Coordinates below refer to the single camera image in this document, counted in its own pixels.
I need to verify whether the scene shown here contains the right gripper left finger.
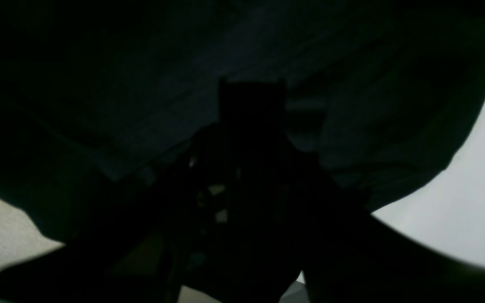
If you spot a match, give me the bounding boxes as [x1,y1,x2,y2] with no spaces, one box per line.
[0,123,243,303]

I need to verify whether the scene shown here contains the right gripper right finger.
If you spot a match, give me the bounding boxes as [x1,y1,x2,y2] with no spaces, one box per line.
[242,122,485,303]

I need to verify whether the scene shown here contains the black t-shirt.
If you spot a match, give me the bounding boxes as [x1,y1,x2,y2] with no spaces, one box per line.
[0,0,485,242]

